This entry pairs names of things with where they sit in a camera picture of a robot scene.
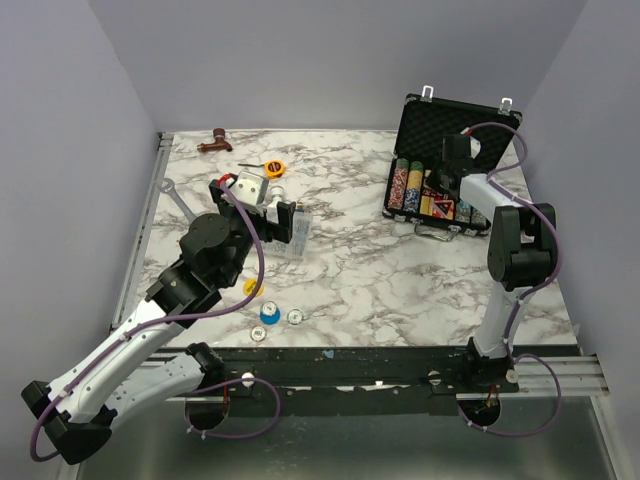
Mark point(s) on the clear plastic screw organizer box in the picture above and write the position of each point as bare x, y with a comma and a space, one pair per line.
295, 249

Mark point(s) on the white plastic pipe connector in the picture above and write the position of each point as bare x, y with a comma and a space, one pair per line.
278, 196

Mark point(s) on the silver wrench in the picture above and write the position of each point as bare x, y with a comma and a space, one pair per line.
167, 187

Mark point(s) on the white green poker chip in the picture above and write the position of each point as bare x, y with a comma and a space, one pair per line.
295, 316

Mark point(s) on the yellow round dealer chip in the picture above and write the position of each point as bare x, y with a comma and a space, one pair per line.
251, 285

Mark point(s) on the pink green chip row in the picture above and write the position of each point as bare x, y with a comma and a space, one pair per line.
478, 219

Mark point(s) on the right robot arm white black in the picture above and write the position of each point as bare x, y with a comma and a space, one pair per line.
523, 256

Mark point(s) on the red poker chip row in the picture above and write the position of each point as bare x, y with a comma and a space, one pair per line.
398, 185

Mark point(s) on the red gold card deck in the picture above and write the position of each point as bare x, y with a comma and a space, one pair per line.
437, 207

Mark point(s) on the blue round dealer chip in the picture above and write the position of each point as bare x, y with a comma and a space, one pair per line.
270, 316

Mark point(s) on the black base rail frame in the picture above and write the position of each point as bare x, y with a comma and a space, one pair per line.
387, 314

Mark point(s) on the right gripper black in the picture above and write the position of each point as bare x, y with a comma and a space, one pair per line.
434, 171

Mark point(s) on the white red poker chip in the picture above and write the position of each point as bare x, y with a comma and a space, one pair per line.
258, 334

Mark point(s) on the yellow tape measure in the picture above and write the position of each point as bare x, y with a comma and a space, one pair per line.
274, 169

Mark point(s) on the yellow green chip row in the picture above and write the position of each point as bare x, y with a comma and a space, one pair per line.
412, 195

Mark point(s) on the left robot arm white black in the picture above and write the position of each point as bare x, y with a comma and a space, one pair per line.
77, 412

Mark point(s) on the black poker chip case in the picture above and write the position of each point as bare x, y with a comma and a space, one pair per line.
438, 142

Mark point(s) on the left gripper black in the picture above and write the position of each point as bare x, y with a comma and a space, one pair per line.
280, 231

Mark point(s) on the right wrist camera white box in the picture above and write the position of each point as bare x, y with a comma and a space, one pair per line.
475, 147

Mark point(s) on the light blue chip row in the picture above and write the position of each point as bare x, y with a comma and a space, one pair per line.
463, 212

